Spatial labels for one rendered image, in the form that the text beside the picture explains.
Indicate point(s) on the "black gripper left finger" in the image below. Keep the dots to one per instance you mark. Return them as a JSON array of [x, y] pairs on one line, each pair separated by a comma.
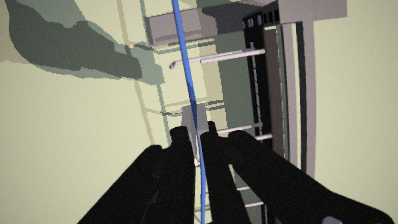
[[127, 200]]

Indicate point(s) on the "blue cable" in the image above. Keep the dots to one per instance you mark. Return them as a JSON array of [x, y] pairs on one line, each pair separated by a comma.
[[192, 98]]

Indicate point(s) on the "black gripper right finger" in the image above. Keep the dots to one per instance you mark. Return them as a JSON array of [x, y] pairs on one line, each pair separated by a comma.
[[289, 193]]

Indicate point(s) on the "grey rack with patch panel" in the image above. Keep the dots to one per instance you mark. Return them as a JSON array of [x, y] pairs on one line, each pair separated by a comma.
[[264, 70]]

